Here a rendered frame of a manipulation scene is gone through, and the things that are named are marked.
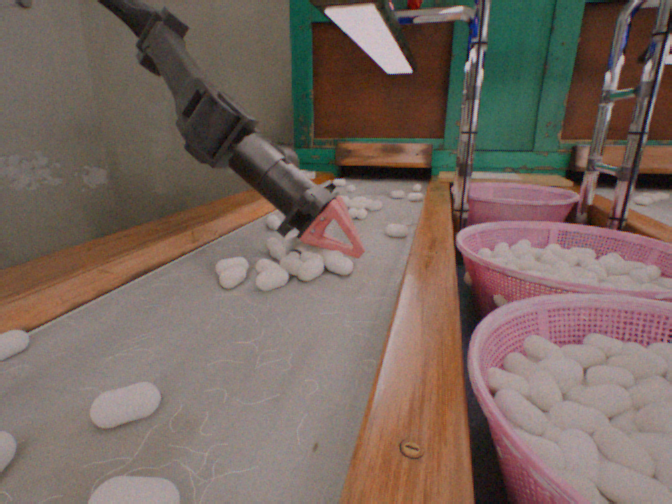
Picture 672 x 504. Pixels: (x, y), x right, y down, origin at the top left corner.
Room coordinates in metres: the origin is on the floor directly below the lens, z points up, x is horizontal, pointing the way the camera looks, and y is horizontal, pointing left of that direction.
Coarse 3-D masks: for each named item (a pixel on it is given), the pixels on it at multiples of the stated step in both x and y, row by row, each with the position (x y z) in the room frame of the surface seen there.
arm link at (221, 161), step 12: (228, 96) 0.52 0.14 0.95; (240, 108) 0.50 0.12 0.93; (240, 120) 0.49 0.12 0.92; (252, 120) 0.50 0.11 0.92; (240, 132) 0.49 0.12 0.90; (252, 132) 0.53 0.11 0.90; (228, 144) 0.49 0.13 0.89; (276, 144) 0.54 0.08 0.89; (204, 156) 0.49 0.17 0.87; (216, 156) 0.49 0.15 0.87; (228, 156) 0.51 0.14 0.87; (288, 156) 0.54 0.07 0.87; (216, 168) 0.50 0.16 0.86
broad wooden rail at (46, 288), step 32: (256, 192) 0.87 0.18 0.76; (160, 224) 0.57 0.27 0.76; (192, 224) 0.57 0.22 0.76; (224, 224) 0.61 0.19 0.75; (64, 256) 0.42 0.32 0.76; (96, 256) 0.42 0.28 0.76; (128, 256) 0.43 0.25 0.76; (160, 256) 0.46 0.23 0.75; (0, 288) 0.32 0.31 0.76; (32, 288) 0.32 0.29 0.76; (64, 288) 0.34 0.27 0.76; (96, 288) 0.36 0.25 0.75; (0, 320) 0.28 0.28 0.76; (32, 320) 0.30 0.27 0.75
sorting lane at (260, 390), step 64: (384, 192) 1.02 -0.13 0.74; (192, 256) 0.49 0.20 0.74; (256, 256) 0.49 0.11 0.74; (384, 256) 0.49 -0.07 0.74; (64, 320) 0.31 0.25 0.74; (128, 320) 0.31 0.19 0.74; (192, 320) 0.31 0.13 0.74; (256, 320) 0.31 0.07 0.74; (320, 320) 0.31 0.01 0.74; (384, 320) 0.31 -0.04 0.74; (0, 384) 0.22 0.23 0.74; (64, 384) 0.22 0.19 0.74; (128, 384) 0.22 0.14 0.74; (192, 384) 0.22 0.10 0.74; (256, 384) 0.22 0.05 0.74; (320, 384) 0.22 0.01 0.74; (64, 448) 0.16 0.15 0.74; (128, 448) 0.16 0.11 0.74; (192, 448) 0.16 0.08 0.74; (256, 448) 0.16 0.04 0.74; (320, 448) 0.16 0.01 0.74
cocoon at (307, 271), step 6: (306, 264) 0.40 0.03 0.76; (312, 264) 0.40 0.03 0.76; (318, 264) 0.41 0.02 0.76; (300, 270) 0.39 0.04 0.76; (306, 270) 0.39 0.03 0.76; (312, 270) 0.40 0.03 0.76; (318, 270) 0.40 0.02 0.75; (300, 276) 0.39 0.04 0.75; (306, 276) 0.39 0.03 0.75; (312, 276) 0.39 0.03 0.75
